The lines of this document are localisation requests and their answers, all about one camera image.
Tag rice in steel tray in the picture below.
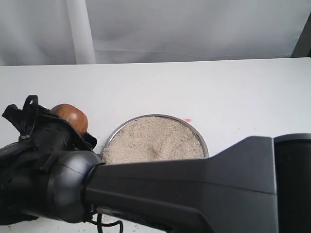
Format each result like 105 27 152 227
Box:
103 116 205 166

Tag brown wooden cup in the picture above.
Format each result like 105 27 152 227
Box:
51 103 88 135

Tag dark frame post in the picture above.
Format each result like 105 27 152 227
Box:
291 15 311 58

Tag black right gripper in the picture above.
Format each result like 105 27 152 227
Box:
0 114 97 170

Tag white backdrop curtain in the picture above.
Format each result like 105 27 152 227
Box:
0 0 311 66

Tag spilled rice on table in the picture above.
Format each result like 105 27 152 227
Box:
73 214 150 233

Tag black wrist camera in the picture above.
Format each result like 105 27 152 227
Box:
1 95 53 140

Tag round steel tray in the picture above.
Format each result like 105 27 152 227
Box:
102 113 209 166

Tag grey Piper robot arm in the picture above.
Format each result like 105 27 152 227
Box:
0 114 311 233

